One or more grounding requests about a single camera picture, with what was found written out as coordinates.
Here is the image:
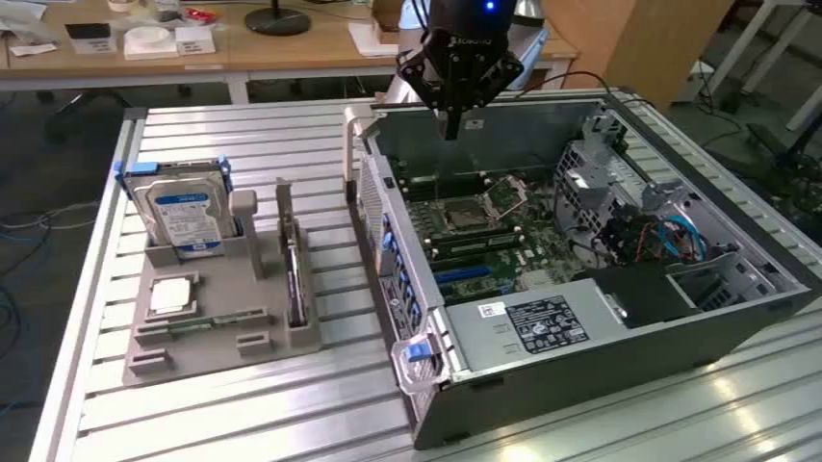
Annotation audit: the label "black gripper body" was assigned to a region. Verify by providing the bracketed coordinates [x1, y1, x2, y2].
[429, 0, 517, 81]

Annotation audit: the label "graphics card with metal bracket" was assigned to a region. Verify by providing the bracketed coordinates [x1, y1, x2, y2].
[274, 176, 311, 334]

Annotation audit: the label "white paper stack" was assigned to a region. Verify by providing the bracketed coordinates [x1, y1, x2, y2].
[348, 21, 401, 57]

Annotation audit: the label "metal socket cover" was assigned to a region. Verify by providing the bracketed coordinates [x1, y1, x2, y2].
[482, 171, 535, 228]

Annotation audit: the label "wooden desk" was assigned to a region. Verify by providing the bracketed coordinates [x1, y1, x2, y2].
[0, 0, 579, 105]

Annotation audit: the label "wooden cabinet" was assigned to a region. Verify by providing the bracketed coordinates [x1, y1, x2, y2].
[545, 0, 737, 113]

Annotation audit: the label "CPU socket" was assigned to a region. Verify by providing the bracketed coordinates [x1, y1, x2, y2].
[439, 194, 494, 235]

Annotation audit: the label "black round lamp base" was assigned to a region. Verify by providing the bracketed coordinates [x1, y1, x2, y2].
[243, 0, 315, 38]

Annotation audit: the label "green RAM stick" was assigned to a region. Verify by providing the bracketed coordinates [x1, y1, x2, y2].
[430, 234, 523, 253]
[167, 310, 268, 336]

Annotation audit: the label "green motherboard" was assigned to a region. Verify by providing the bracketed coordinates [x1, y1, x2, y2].
[388, 161, 583, 307]

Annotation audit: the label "small white box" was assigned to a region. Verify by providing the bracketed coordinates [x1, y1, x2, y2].
[174, 26, 218, 57]

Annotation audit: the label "blue expansion slot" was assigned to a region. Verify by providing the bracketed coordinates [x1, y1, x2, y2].
[435, 267, 501, 286]

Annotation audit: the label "black office chair base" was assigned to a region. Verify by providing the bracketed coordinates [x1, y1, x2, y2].
[38, 86, 194, 143]

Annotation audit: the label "grey power supply unit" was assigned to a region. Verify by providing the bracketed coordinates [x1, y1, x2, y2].
[442, 278, 629, 374]

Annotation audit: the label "white box with black lid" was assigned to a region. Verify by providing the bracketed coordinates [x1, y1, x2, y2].
[63, 22, 119, 55]

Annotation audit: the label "silver CPU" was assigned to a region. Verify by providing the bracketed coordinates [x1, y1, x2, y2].
[148, 277, 194, 317]

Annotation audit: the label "white paper label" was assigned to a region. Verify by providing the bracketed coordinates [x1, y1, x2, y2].
[10, 41, 59, 58]

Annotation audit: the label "grey parts rack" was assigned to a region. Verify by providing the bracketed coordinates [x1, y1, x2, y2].
[120, 189, 326, 389]

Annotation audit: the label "open black PC case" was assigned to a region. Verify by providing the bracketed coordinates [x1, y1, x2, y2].
[343, 86, 822, 451]

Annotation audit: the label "black cable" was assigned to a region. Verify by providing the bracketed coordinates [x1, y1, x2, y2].
[521, 70, 654, 106]

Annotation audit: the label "red wire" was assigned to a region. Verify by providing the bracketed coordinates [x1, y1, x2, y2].
[634, 218, 651, 264]

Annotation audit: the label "white desk frame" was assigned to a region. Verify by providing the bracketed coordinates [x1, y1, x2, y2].
[705, 0, 822, 131]

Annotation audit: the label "blue wire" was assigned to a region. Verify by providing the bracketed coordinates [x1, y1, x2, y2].
[661, 215, 709, 264]

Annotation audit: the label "hard disk with blue bracket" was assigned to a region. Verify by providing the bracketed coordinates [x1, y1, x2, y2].
[115, 155, 236, 264]

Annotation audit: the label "black stand with cables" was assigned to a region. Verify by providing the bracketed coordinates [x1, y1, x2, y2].
[743, 119, 822, 218]

